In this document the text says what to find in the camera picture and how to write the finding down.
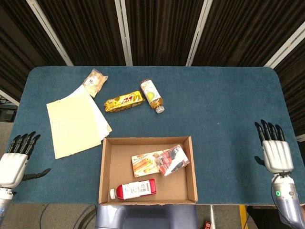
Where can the black floor equipment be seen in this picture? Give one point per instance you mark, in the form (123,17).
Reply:
(259,214)

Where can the small red tag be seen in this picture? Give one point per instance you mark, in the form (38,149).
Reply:
(207,225)

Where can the gold biscuit packet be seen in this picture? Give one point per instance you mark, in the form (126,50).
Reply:
(124,101)

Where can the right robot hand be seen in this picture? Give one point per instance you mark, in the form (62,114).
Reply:
(277,156)

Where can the white table leg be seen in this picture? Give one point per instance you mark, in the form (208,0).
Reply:
(211,212)

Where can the yellow apple tea bottle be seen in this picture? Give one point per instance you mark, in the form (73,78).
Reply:
(152,95)

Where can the dark pleated partition panel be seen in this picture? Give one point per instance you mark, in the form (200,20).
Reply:
(295,95)
(243,28)
(19,47)
(90,31)
(162,31)

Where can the red juice bottle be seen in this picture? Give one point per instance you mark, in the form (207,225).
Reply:
(135,189)

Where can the clear snack bag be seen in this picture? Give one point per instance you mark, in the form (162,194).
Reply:
(94,82)

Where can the orange snack packet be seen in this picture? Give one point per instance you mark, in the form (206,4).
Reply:
(143,165)

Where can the clear box of red candies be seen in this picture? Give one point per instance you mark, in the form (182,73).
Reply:
(171,159)

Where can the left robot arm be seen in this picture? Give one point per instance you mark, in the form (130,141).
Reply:
(3,202)

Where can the blue felt table cover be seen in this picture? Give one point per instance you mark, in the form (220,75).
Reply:
(214,107)

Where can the grey-blue robot torso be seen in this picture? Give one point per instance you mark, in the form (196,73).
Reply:
(143,217)

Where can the open brown cardboard box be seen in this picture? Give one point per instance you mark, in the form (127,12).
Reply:
(124,167)

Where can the black equipment case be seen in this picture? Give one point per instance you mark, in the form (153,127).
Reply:
(8,114)

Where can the white partition frame post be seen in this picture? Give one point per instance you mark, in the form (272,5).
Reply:
(50,33)
(124,33)
(199,33)
(9,97)
(286,48)

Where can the cream paper sheet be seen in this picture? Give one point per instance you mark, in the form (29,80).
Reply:
(71,124)

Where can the yellow floor tape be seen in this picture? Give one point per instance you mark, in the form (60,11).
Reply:
(242,214)

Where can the white paper sheet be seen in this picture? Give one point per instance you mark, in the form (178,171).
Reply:
(102,124)

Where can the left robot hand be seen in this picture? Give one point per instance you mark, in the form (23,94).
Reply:
(12,169)

